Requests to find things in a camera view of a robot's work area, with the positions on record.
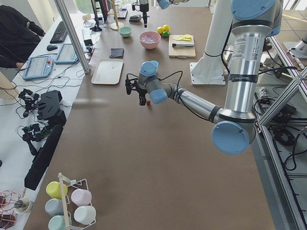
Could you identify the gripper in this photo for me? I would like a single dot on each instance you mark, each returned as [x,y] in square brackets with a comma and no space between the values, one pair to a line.
[144,8]
[141,92]

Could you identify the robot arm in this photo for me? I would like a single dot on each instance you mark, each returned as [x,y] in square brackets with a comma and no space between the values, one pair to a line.
[252,22]
[162,3]

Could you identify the metal ice scoop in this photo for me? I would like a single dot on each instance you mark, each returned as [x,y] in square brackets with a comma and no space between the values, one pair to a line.
[135,18]

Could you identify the pile of clear ice cubes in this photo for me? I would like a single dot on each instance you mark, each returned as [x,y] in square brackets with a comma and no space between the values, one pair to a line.
[149,38]

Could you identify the wooden cup tree stand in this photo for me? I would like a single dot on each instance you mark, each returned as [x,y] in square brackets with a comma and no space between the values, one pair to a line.
[117,24]

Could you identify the blue plastic cup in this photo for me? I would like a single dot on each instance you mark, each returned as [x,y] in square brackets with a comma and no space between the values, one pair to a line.
[155,63]

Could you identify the pink cup in rack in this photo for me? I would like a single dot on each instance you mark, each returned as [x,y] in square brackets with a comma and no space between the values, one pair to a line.
[81,197]

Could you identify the yellow cup in rack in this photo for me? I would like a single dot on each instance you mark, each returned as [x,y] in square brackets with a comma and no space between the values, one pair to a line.
[53,190]

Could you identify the white cup in rack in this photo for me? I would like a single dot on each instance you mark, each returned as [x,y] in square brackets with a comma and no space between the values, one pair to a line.
[85,214]

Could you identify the grey cup in rack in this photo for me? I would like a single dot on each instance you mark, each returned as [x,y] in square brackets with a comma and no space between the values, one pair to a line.
[54,207]

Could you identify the mint cup in rack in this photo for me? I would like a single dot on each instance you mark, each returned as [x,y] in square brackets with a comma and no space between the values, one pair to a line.
[57,223]

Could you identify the beige cup with tools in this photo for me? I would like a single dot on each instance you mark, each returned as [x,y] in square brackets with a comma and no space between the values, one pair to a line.
[23,205]

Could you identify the yellow lemon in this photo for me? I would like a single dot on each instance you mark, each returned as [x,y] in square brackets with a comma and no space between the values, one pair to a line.
[166,27]
[160,30]

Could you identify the pink bowl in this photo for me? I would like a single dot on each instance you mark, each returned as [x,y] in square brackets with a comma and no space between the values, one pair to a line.
[153,45]

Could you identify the mint green bowl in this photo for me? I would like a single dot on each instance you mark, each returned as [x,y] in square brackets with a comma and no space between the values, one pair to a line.
[125,31]

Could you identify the green lime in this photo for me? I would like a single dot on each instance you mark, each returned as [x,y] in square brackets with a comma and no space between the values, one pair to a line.
[165,34]

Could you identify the beige plastic tray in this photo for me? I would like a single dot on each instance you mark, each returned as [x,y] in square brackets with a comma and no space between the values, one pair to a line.
[107,72]

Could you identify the yellow plastic knife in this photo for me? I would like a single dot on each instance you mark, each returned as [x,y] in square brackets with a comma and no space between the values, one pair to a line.
[180,40]

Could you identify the dark grey folded cloth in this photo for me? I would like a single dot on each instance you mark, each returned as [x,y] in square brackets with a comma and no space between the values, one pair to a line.
[116,53]

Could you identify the wooden cutting board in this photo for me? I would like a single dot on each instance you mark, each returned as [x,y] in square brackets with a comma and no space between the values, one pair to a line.
[181,52]

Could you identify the black keyboard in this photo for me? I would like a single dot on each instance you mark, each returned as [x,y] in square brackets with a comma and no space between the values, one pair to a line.
[60,34]

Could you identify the blue teach pendant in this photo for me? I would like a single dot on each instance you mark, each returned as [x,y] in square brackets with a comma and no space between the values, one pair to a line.
[38,67]
[66,55]

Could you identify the black computer mouse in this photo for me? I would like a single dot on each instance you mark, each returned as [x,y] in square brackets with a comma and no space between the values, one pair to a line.
[51,47]

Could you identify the person in black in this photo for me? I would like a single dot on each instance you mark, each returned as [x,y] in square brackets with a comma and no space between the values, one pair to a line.
[19,37]

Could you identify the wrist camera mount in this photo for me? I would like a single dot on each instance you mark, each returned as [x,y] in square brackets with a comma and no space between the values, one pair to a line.
[131,84]
[135,7]

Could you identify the aluminium frame post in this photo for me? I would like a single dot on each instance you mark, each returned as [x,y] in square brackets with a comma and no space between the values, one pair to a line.
[72,34]

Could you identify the white wire cup rack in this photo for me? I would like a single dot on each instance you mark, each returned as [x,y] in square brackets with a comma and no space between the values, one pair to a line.
[67,186]

